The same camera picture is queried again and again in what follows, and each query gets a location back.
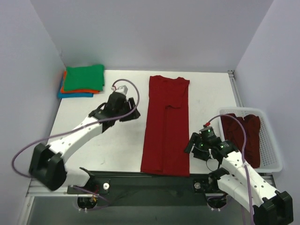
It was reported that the dark red t shirt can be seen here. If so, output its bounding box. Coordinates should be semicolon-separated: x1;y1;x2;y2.
221;113;262;169

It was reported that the bright red t shirt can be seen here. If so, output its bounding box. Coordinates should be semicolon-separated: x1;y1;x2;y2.
141;75;190;177

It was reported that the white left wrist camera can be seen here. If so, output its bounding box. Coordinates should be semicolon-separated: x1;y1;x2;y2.
111;85;128;95

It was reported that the white plastic laundry basket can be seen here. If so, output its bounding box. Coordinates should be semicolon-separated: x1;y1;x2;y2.
218;107;283;173

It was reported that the folded green t shirt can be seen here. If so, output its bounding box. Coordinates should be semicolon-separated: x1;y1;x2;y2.
64;64;105;91

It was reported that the folded blue t shirt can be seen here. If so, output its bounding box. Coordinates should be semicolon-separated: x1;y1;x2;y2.
57;78;94;99

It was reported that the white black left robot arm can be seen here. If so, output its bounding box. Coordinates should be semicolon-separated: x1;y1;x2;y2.
29;91;140;193

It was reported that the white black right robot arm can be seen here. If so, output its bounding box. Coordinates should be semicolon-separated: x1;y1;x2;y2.
184;127;293;225

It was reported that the aluminium right side rail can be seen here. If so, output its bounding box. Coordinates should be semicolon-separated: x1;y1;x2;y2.
227;70;244;107

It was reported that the aluminium front frame rail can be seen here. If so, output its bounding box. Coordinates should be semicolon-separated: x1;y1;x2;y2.
25;173;278;196

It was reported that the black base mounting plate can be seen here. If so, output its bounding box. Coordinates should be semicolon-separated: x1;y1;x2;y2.
67;171;232;210

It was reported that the folded orange t shirt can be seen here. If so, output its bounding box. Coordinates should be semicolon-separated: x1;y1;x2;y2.
60;71;99;94

